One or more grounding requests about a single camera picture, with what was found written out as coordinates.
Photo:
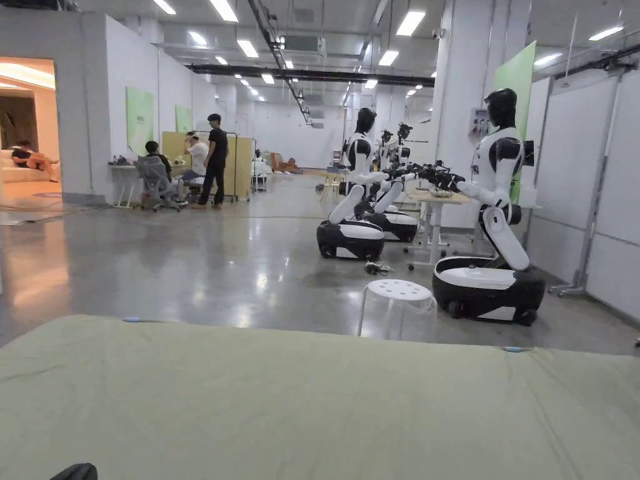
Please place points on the white sofa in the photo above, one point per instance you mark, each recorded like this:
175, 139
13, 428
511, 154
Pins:
12, 172

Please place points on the bed with pale green sheet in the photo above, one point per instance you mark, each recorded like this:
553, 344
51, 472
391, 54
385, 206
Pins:
310, 400

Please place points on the white and black humanoid robot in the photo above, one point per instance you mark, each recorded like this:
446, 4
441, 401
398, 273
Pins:
395, 192
357, 150
500, 150

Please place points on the white wall power box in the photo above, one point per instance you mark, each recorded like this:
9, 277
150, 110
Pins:
480, 121

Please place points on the pale green wall board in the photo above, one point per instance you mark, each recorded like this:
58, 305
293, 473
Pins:
183, 119
140, 115
517, 75

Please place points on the white desk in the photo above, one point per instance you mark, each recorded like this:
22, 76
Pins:
124, 172

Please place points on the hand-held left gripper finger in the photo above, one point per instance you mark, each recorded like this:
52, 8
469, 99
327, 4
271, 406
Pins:
75, 472

